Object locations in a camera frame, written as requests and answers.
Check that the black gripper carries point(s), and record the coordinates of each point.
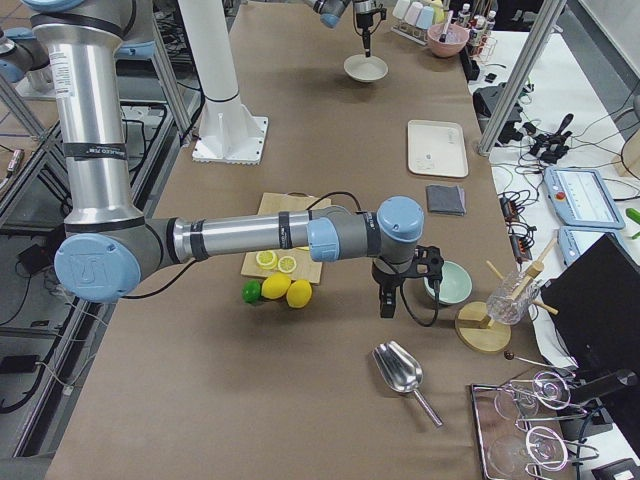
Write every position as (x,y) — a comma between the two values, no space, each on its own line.
(363,19)
(385,277)

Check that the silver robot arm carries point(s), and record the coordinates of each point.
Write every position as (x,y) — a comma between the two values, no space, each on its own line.
(111,247)

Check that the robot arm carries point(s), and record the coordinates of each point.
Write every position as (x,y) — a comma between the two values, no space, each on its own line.
(331,11)

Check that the cream rectangular tray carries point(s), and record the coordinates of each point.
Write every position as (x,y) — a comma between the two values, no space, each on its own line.
(436,148)

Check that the white ceramic bowl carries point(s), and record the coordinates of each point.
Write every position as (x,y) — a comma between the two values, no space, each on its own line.
(365,69)

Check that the pastel cup rack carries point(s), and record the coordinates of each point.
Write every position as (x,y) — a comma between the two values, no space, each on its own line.
(414,18)

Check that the mint green bowl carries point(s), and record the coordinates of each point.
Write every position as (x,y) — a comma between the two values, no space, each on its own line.
(456,285)

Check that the stainless steel scoop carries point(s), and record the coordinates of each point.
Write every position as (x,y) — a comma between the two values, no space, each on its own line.
(403,374)

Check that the wooden cutting board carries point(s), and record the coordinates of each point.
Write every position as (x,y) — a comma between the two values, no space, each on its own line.
(273,203)

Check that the yellow lemon right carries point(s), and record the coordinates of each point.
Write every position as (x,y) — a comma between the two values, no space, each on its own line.
(299,294)

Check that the yellow lemon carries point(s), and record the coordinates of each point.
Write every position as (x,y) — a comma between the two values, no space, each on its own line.
(299,294)
(275,286)

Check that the pink bowl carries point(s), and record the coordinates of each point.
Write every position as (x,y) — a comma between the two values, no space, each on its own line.
(456,39)

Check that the round wooden stand base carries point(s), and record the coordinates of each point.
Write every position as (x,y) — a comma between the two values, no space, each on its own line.
(476,328)

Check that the lemon slice right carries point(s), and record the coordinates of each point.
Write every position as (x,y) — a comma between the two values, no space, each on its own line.
(287,264)

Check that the lemon slice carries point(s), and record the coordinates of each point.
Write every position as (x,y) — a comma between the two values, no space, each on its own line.
(287,264)
(267,259)

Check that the grey folded cloth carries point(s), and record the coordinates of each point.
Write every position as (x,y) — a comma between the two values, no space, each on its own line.
(448,200)

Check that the yellow lemon left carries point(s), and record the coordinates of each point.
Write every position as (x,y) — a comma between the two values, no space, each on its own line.
(275,286)

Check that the bottle rack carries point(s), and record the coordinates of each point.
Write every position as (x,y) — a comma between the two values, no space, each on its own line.
(478,18)

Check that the clear glass cup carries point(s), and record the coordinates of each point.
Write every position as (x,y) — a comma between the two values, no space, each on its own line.
(512,298)

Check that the lemon slice left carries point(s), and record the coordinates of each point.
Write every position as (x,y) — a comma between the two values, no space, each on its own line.
(267,259)

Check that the green lime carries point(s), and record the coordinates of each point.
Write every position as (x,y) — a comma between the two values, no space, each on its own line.
(251,291)

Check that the brown paper table cover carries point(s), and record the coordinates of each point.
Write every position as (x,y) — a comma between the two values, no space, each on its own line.
(192,383)

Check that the lower teach pendant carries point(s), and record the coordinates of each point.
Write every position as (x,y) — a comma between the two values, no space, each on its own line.
(574,241)

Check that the teach pendant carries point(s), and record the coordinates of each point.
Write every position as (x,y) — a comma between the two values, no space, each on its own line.
(581,198)
(574,241)

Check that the black monitor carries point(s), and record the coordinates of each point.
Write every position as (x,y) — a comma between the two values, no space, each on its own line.
(597,298)

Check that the upper teach pendant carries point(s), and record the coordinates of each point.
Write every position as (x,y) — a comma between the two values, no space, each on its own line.
(581,198)

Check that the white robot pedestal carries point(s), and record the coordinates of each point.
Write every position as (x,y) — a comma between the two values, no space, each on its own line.
(227,132)

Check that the wire glass rack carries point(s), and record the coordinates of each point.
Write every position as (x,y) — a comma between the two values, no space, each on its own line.
(517,426)

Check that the aluminium frame post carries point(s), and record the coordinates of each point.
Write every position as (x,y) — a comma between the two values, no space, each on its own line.
(532,49)

